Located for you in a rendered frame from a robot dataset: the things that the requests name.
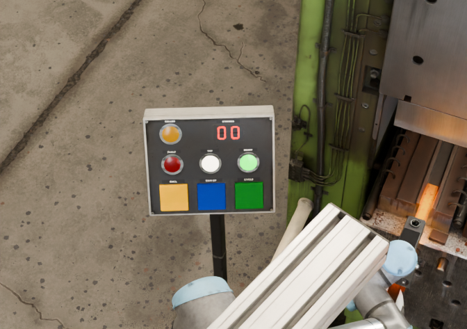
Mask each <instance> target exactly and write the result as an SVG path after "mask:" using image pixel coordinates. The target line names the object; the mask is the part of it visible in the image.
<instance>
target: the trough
mask: <svg viewBox="0 0 467 329"><path fill-rule="evenodd" d="M454 146H455V144H453V143H449V142H446V141H443V142H442V144H441V148H440V150H439V153H438V155H437V158H436V161H435V163H434V166H433V168H432V171H431V174H430V176H429V179H428V182H427V183H428V184H432V185H435V186H438V190H437V192H436V195H437V193H438V191H439V187H440V185H441V182H442V179H443V176H444V174H445V170H446V168H447V166H448V162H449V160H450V157H451V154H452V151H453V149H454ZM426 186H427V185H426ZM435 199H436V196H435V198H434V201H435ZM434 201H433V204H434ZM433 204H432V207H433ZM432 207H431V209H432Z"/></svg>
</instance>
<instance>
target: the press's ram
mask: <svg viewBox="0 0 467 329"><path fill-rule="evenodd" d="M379 93H381V94H384V95H388V96H391V97H394V98H398V99H401V100H403V99H404V97H405V95H408V96H410V97H411V103H414V104H418V105H421V106H425V107H427V108H430V109H434V110H437V111H441V112H444V113H448V114H450V115H455V116H457V117H460V118H464V119H467V0H394V2H393V10H392V15H391V23H390V27H389V32H388V40H387V44H386V51H385V56H384V64H383V68H382V76H381V81H380V85H379Z"/></svg>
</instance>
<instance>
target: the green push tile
mask: <svg viewBox="0 0 467 329"><path fill-rule="evenodd" d="M235 202H236V209H262V208H263V182H235Z"/></svg>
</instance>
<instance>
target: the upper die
mask: <svg viewBox="0 0 467 329"><path fill-rule="evenodd" d="M394 125H395V126H397V127H401V128H404V129H408V130H410V131H414V132H417V133H419V134H424V135H426V136H430V137H433V138H437V139H439V140H442V141H446V142H449V143H453V144H455V145H459V146H462V147H466V148H467V119H464V118H460V117H457V116H455V115H450V114H448V113H444V112H441V111H437V110H434V109H430V108H427V107H425V106H421V105H418V104H414V103H411V97H410V96H408V95H405V97H404V99H403V100H401V99H399V100H398V106H397V110H396V114H395V121H394Z"/></svg>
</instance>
